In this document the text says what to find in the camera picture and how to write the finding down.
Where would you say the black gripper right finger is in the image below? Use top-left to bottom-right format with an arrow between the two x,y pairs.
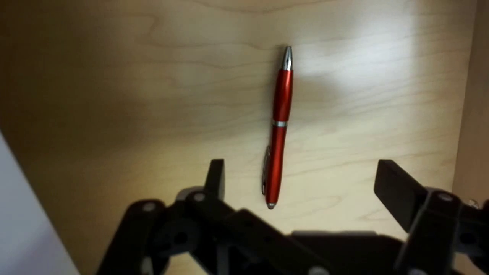
375,159 -> 489,275

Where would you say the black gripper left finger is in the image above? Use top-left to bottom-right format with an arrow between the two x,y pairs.
96,159 -> 316,275

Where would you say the white wooden drawer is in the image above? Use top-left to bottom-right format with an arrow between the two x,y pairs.
0,0 -> 477,275

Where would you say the red pen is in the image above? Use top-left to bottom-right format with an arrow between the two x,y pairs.
261,46 -> 294,209

